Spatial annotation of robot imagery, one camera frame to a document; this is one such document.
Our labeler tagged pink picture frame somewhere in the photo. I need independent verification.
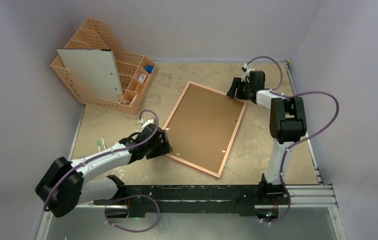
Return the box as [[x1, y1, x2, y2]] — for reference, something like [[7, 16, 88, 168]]
[[161, 80, 247, 179]]

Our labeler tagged brown cardboard backing board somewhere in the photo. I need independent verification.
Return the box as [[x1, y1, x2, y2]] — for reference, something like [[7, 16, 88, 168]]
[[165, 84, 243, 175]]

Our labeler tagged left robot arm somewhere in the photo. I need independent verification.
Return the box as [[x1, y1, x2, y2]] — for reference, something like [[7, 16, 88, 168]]
[[35, 123, 172, 218]]

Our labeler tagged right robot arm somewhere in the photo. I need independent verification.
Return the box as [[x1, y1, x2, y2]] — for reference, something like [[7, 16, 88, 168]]
[[226, 67, 307, 204]]

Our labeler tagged white red small box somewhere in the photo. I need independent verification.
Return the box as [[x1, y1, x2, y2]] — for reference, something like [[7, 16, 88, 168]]
[[137, 73, 147, 84]]

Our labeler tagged blue item in organizer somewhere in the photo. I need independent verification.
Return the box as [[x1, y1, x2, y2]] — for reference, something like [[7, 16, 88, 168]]
[[145, 65, 154, 74]]

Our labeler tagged orange plastic file organizer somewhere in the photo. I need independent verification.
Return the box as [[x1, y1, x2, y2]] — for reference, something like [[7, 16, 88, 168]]
[[51, 18, 157, 115]]

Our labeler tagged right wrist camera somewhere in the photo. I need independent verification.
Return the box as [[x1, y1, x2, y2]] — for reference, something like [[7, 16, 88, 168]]
[[241, 63, 255, 82]]

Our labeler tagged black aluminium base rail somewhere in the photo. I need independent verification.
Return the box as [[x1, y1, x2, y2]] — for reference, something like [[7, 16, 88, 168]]
[[44, 184, 338, 220]]

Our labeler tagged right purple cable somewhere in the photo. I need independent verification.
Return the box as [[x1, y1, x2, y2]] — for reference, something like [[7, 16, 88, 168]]
[[241, 55, 340, 226]]

